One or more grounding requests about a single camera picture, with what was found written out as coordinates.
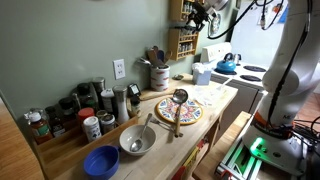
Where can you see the metal fork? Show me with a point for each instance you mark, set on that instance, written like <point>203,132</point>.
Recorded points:
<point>160,122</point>

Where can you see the black lidded glass jar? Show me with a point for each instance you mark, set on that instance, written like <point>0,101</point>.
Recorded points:
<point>84,93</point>

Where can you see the black kitchen timer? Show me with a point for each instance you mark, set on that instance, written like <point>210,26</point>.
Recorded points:
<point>134,90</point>

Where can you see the red yellow hanging cloth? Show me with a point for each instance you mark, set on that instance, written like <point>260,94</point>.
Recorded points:
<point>191,160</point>

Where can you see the red sauce bottle white cap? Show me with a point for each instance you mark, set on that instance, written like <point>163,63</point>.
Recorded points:
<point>40,130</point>

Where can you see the white refrigerator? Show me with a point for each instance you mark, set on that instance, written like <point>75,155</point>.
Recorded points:
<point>253,36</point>

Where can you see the blue kettle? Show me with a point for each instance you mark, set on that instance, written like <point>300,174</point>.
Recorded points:
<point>226,66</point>

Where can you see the metal utensil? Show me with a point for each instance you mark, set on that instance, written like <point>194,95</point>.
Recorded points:
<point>144,61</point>

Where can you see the wooden spice tray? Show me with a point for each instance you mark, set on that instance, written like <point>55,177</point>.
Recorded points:
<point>73,150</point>

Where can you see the white red striped utensil crock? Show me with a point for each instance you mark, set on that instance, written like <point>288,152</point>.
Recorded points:
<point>160,80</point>

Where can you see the aluminium base frame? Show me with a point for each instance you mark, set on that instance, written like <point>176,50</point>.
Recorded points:
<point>240,163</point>

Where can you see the metal jar lid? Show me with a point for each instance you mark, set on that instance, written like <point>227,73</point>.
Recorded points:
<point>178,77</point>

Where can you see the blue plastic bowl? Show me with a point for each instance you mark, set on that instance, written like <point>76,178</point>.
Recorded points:
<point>100,163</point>

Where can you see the red lidded jar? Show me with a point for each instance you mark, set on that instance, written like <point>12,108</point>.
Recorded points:
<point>86,113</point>

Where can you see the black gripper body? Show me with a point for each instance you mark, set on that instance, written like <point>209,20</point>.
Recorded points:
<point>201,10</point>

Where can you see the white labelled spice bottle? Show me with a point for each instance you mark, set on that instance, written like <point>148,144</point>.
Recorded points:
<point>92,130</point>

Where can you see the metal spoon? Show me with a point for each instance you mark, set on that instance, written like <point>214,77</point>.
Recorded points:
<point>136,145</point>

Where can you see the black stove burner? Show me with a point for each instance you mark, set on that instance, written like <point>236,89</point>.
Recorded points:
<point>255,68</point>
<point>250,78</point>
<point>234,72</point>

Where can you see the small dark sauce bottle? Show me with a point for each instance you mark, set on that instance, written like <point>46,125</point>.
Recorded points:
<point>55,125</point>

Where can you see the white wall outlet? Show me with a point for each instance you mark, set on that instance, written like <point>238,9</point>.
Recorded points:
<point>119,69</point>

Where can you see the metal lidded spice jar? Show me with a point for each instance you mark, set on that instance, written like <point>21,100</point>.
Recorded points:
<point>107,124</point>

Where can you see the patterned wall hanging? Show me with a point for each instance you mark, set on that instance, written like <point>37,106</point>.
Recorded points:
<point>215,24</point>

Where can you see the white tissue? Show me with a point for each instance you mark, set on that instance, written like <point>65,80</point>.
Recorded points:
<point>200,66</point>

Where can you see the white paper towel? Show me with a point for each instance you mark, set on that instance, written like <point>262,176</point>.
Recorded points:
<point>208,95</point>

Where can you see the steel shaker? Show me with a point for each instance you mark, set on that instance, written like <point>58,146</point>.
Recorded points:
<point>98,85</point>

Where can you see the blue spatula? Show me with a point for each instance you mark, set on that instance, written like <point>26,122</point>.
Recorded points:
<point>160,55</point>

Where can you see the colourful patterned plate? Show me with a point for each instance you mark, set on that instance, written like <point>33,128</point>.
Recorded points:
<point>190,113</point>

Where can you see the white lidded spice bottle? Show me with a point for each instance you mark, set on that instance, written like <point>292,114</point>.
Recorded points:
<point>107,100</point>

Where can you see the wooden wall spice rack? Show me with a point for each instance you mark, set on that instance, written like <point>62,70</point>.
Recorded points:
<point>175,10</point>
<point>173,43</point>

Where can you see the light blue tissue box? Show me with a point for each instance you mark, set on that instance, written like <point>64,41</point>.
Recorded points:
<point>201,78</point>

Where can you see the wooden spatula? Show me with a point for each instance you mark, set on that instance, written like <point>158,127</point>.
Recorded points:
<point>167,56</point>

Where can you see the small glass jar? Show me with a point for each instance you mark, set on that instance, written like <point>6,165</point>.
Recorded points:
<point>101,114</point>

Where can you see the dark glass spice jar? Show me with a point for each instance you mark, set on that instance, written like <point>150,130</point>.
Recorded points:
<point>67,110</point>

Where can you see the wooden kitchen cart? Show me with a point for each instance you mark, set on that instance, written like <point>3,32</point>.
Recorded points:
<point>166,156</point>

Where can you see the small dark spice bottle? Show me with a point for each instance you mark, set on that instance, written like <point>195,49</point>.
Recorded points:
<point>135,106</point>

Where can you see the wooden paddle board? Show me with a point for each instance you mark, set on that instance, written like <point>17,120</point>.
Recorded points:
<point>151,95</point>

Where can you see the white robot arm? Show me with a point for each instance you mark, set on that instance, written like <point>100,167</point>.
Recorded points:
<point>293,76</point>

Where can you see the wooden platform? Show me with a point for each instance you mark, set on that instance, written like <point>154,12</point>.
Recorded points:
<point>216,150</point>

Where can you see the white electric stove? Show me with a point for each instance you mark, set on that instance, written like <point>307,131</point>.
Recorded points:
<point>240,96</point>

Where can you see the white plastic spatula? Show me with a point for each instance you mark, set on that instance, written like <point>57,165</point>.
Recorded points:
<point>223,85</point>

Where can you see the white ceramic bowl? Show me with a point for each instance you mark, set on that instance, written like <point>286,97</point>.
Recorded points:
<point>148,136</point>

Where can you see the wooden spoon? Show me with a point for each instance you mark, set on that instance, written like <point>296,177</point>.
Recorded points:
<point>152,57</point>

